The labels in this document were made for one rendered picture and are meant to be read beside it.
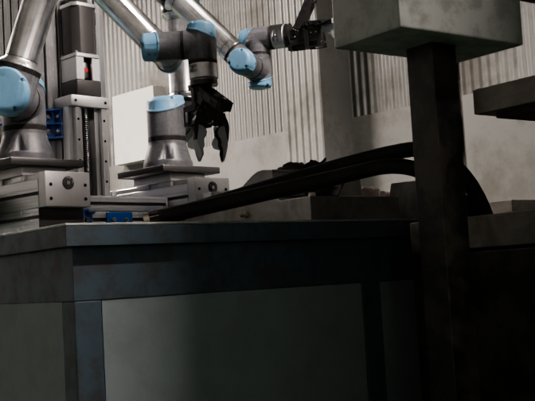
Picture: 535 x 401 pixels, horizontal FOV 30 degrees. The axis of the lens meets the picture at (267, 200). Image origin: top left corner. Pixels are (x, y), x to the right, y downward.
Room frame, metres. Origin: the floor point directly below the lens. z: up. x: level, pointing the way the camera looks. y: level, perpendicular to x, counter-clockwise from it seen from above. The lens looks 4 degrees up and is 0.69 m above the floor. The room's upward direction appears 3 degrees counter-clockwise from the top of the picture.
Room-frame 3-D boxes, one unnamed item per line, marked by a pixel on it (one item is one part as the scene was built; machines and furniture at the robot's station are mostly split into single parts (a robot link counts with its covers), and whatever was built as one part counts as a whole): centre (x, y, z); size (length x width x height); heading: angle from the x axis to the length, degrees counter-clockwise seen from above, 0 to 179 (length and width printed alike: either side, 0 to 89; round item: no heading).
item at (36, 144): (2.67, 0.65, 1.09); 0.15 x 0.15 x 0.10
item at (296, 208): (2.37, -0.04, 0.87); 0.50 x 0.26 x 0.14; 37
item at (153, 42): (2.56, 0.25, 1.31); 0.11 x 0.11 x 0.08; 0
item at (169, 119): (3.03, 0.29, 1.20); 0.13 x 0.12 x 0.14; 161
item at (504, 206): (2.88, -0.67, 0.83); 0.20 x 0.15 x 0.07; 37
